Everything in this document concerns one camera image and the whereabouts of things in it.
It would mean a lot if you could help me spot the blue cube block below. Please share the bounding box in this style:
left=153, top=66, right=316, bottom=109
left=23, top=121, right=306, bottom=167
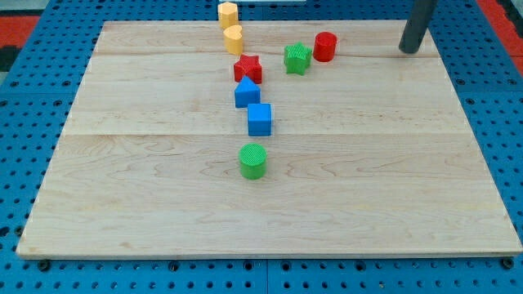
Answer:
left=247, top=103, right=272, bottom=136

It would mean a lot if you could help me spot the green star block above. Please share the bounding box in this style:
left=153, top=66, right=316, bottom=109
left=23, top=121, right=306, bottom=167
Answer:
left=284, top=42, right=312, bottom=75

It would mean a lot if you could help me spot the blue triangle block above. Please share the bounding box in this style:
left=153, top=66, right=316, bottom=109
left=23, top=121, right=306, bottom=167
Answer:
left=234, top=76, right=261, bottom=108

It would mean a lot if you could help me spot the green cylinder block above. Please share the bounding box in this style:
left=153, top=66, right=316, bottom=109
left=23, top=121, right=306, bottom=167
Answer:
left=239, top=143, right=267, bottom=180

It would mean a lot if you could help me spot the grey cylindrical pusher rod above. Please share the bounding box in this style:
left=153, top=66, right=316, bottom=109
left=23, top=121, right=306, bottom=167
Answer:
left=399, top=0, right=438, bottom=54

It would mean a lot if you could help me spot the yellow hexagon block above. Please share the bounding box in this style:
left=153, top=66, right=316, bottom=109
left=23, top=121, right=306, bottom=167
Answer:
left=217, top=2, right=239, bottom=29

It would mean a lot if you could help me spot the red star block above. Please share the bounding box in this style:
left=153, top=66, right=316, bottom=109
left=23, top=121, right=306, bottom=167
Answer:
left=233, top=54, right=263, bottom=84

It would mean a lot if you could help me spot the yellow heart block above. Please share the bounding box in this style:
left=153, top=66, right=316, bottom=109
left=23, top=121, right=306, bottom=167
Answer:
left=223, top=24, right=244, bottom=56

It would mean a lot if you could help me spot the light wooden board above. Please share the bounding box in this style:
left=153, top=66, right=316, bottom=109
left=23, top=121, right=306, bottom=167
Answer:
left=17, top=20, right=522, bottom=260

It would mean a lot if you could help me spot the red cylinder block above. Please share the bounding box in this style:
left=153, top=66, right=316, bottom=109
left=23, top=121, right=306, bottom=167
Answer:
left=313, top=31, right=337, bottom=62

